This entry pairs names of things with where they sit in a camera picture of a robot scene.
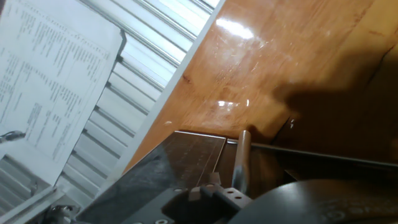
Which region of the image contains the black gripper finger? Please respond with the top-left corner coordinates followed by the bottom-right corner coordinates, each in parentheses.
top-left (124, 172), bottom-right (253, 224)

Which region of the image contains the silver microwave oven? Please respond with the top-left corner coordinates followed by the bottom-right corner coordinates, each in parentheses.
top-left (76, 130), bottom-right (228, 224)

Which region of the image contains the glossy wooden board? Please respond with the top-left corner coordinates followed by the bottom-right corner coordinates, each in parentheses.
top-left (123, 0), bottom-right (398, 175)

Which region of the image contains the printed white paper sheet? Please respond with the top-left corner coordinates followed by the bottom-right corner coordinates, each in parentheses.
top-left (0, 0), bottom-right (127, 187)

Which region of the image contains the silver metal clip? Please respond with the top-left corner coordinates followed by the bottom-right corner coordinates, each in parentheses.
top-left (0, 130), bottom-right (27, 144)

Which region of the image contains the metal bracket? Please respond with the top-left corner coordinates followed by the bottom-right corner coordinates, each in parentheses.
top-left (42, 203), bottom-right (80, 224)

